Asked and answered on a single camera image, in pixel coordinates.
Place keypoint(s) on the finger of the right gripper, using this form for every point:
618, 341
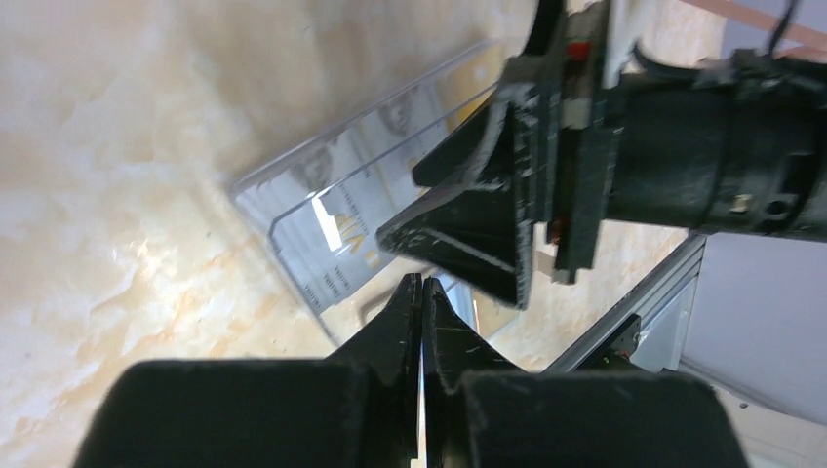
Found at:
463, 157
481, 236

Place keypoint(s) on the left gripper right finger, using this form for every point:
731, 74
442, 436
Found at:
483, 411

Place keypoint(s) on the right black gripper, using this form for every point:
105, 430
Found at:
738, 146

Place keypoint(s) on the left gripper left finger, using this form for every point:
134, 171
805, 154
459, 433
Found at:
354, 408

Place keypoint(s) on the silver VIP card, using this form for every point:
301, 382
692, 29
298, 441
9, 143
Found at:
327, 244

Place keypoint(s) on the clear plastic card tray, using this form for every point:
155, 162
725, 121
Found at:
453, 90

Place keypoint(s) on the pink tripod stand legs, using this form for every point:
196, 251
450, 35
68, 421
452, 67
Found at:
786, 37

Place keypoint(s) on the aluminium frame rail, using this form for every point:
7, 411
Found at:
646, 330

